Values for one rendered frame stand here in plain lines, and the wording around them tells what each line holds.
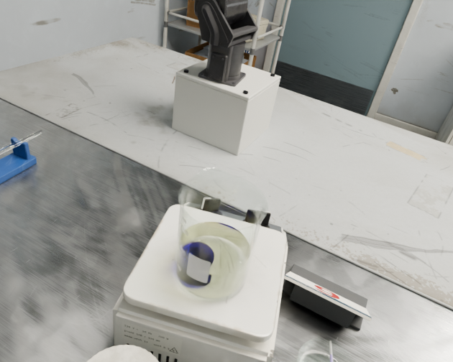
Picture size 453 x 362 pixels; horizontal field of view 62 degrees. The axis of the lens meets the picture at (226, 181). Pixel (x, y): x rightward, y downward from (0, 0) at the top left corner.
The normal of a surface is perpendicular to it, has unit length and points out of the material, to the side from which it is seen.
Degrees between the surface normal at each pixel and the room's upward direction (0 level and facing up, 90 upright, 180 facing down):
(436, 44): 90
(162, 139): 0
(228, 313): 0
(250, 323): 0
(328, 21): 90
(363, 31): 90
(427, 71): 90
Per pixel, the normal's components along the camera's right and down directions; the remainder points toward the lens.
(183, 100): -0.48, 0.46
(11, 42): 0.87, 0.39
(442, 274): 0.15, -0.80
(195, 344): -0.22, 0.54
